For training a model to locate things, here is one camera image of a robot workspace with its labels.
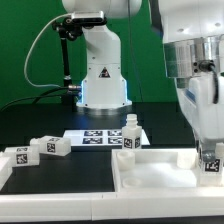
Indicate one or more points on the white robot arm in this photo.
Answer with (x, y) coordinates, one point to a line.
(192, 31)

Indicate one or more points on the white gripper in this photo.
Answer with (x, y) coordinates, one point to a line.
(205, 117)

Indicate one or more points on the white square table top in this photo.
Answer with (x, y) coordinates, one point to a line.
(146, 169)

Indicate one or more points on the white U-shaped obstacle fence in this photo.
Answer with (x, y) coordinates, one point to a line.
(154, 203)

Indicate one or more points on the white sheet with markers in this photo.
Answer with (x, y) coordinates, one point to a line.
(94, 137)

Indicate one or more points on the black camera on stand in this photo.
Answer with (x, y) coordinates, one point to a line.
(69, 30)

